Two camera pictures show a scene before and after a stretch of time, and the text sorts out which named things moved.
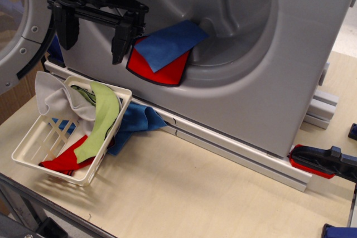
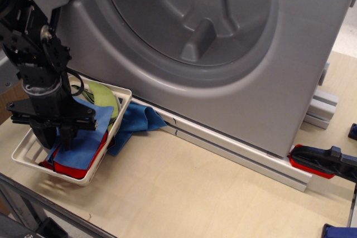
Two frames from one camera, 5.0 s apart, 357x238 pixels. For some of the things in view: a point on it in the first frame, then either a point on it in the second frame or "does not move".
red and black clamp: (326, 163) does not move
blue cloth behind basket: (138, 115) does not move
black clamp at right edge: (352, 134) does not move
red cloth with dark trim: (170, 74) → (71, 171)
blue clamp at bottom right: (331, 231) does not move
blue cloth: (160, 48) → (86, 142)
